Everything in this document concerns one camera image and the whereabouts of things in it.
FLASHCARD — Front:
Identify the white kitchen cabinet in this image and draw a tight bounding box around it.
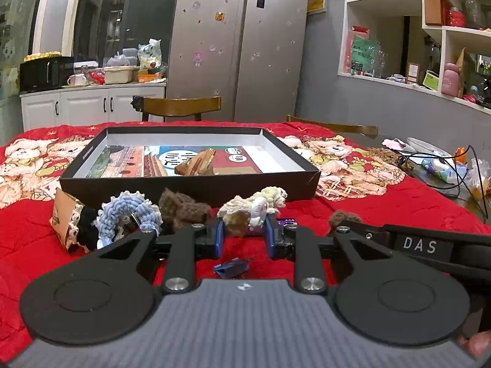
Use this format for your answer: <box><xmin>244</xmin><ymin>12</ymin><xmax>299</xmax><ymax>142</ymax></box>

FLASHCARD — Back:
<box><xmin>20</xmin><ymin>82</ymin><xmax>167</xmax><ymax>127</ymax></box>

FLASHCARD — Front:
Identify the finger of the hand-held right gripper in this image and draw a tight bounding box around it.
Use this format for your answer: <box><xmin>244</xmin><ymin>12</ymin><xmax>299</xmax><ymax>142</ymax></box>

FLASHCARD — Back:
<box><xmin>338</xmin><ymin>220</ymin><xmax>388</xmax><ymax>235</ymax></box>

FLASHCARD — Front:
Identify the wooden hair clip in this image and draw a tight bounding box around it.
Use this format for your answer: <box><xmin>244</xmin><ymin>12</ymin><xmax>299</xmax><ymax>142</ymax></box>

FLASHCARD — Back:
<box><xmin>174</xmin><ymin>148</ymin><xmax>220</xmax><ymax>177</ymax></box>

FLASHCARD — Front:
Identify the beige plastic basket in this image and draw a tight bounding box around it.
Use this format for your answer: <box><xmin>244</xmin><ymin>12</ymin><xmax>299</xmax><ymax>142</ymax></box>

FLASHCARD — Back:
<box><xmin>103</xmin><ymin>66</ymin><xmax>136</xmax><ymax>84</ymax></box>

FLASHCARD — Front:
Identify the orange food packet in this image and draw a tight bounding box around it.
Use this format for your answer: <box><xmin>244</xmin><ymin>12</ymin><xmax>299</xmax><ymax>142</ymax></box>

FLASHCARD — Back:
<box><xmin>137</xmin><ymin>71</ymin><xmax>166</xmax><ymax>84</ymax></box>

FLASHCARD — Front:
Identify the white wall shelf unit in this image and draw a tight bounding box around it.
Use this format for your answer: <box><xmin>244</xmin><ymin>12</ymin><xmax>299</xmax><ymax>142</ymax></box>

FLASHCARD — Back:
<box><xmin>338</xmin><ymin>0</ymin><xmax>491</xmax><ymax>115</ymax></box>

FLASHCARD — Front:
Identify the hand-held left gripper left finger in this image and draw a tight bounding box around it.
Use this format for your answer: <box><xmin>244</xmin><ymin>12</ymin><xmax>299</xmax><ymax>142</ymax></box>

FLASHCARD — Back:
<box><xmin>92</xmin><ymin>218</ymin><xmax>227</xmax><ymax>294</ymax></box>

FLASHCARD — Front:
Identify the pink cloth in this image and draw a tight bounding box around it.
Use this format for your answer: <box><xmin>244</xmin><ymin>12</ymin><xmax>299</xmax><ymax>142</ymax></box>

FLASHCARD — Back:
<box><xmin>381</xmin><ymin>138</ymin><xmax>412</xmax><ymax>151</ymax></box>

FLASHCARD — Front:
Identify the person's right hand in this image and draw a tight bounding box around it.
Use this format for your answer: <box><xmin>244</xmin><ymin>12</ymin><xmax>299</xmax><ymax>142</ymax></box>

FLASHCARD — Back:
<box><xmin>458</xmin><ymin>332</ymin><xmax>491</xmax><ymax>359</ymax></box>

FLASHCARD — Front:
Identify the red jar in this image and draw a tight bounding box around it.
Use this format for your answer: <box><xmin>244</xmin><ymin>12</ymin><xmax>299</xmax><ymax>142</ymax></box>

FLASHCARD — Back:
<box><xmin>447</xmin><ymin>7</ymin><xmax>466</xmax><ymax>27</ymax></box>

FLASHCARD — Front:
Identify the black cable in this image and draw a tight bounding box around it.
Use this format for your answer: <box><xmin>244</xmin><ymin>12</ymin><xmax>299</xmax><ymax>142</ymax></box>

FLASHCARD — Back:
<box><xmin>399</xmin><ymin>146</ymin><xmax>491</xmax><ymax>224</ymax></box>

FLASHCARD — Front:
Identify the pink bottle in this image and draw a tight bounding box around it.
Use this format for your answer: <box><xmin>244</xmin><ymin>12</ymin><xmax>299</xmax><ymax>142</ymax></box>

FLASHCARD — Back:
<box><xmin>441</xmin><ymin>62</ymin><xmax>463</xmax><ymax>97</ymax></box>

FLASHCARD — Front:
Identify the black scrunchie with cream lace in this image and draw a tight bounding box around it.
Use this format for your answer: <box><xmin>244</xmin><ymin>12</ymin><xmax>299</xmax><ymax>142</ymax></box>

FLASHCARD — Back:
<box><xmin>71</xmin><ymin>206</ymin><xmax>103</xmax><ymax>254</ymax></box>

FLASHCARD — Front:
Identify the black microwave oven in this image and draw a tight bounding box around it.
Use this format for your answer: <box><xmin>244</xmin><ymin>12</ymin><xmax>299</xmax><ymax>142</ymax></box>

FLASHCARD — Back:
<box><xmin>19</xmin><ymin>57</ymin><xmax>75</xmax><ymax>93</ymax></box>

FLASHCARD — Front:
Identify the green card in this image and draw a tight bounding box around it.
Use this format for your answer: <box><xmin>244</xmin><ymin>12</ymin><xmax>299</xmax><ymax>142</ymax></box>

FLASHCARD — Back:
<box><xmin>422</xmin><ymin>71</ymin><xmax>441</xmax><ymax>92</ymax></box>

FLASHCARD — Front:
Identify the brown fuzzy scrunchie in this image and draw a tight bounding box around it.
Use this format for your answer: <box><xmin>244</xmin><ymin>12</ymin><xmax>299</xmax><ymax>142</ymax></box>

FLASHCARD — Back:
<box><xmin>328</xmin><ymin>210</ymin><xmax>363</xmax><ymax>237</ymax></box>
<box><xmin>158</xmin><ymin>189</ymin><xmax>212</xmax><ymax>235</ymax></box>

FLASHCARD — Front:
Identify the glass door with cartoon stickers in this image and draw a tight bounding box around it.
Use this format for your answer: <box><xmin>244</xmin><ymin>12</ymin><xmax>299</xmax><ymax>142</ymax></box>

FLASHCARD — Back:
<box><xmin>0</xmin><ymin>0</ymin><xmax>45</xmax><ymax>101</ymax></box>

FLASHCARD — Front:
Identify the clear glass bottle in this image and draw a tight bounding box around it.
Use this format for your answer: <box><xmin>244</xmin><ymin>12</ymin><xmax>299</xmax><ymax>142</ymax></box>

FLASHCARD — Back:
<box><xmin>465</xmin><ymin>0</ymin><xmax>485</xmax><ymax>29</ymax></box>

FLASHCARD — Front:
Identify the clear plastic bag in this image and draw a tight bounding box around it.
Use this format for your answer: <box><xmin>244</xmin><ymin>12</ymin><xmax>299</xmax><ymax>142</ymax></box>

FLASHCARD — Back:
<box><xmin>106</xmin><ymin>52</ymin><xmax>133</xmax><ymax>68</ymax></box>

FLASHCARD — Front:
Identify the blue binder clip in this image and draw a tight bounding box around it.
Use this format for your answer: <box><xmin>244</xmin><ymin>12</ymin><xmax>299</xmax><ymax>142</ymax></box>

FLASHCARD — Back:
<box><xmin>214</xmin><ymin>258</ymin><xmax>254</xmax><ymax>279</ymax></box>

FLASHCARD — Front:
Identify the silver double-door fridge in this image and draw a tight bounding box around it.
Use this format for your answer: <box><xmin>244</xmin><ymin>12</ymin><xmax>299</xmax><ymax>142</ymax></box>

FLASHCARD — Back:
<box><xmin>167</xmin><ymin>0</ymin><xmax>310</xmax><ymax>123</ymax></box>

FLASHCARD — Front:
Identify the blue crochet scrunchie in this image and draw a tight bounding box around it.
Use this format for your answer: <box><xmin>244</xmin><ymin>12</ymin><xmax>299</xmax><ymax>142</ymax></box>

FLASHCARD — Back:
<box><xmin>94</xmin><ymin>191</ymin><xmax>162</xmax><ymax>250</ymax></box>

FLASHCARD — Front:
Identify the cream scrunchie with rabbit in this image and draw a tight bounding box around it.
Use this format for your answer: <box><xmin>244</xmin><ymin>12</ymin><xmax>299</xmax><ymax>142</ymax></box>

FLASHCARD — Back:
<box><xmin>217</xmin><ymin>186</ymin><xmax>288</xmax><ymax>237</ymax></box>

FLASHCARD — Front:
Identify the brown paper packet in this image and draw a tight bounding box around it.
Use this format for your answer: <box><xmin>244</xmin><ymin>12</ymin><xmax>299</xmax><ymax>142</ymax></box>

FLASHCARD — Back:
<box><xmin>50</xmin><ymin>189</ymin><xmax>84</xmax><ymax>254</ymax></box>

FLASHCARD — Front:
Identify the wooden chair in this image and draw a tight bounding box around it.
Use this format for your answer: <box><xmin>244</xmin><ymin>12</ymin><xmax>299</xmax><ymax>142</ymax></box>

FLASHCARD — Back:
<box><xmin>286</xmin><ymin>115</ymin><xmax>379</xmax><ymax>139</ymax></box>
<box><xmin>131</xmin><ymin>96</ymin><xmax>222</xmax><ymax>122</ymax></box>

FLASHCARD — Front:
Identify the green and white snack bag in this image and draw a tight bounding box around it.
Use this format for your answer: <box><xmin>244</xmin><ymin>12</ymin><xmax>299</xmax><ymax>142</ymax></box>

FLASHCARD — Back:
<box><xmin>137</xmin><ymin>39</ymin><xmax>164</xmax><ymax>72</ymax></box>

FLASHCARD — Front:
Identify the brown box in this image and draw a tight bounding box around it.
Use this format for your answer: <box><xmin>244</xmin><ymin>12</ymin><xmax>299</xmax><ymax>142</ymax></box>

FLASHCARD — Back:
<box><xmin>424</xmin><ymin>0</ymin><xmax>450</xmax><ymax>27</ymax></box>

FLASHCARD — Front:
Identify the printed paper liner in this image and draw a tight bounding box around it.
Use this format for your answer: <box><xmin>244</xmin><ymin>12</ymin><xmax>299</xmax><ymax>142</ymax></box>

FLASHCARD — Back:
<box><xmin>86</xmin><ymin>145</ymin><xmax>262</xmax><ymax>179</ymax></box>

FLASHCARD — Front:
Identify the black shallow box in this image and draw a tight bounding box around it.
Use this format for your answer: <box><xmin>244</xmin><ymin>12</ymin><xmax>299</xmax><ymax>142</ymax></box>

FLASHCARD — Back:
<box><xmin>59</xmin><ymin>126</ymin><xmax>321</xmax><ymax>210</ymax></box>

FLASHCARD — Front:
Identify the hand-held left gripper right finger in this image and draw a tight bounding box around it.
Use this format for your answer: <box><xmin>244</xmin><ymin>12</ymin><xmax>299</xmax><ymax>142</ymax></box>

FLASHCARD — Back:
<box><xmin>265</xmin><ymin>215</ymin><xmax>384</xmax><ymax>295</ymax></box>

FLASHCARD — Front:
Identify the tissue packet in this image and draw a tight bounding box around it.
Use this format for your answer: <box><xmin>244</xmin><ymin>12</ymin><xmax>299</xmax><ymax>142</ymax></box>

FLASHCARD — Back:
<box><xmin>421</xmin><ymin>157</ymin><xmax>467</xmax><ymax>183</ymax></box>

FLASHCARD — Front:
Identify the red printed blanket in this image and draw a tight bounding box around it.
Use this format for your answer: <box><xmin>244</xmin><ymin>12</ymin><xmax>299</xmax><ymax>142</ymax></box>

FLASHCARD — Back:
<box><xmin>0</xmin><ymin>121</ymin><xmax>491</xmax><ymax>353</ymax></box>

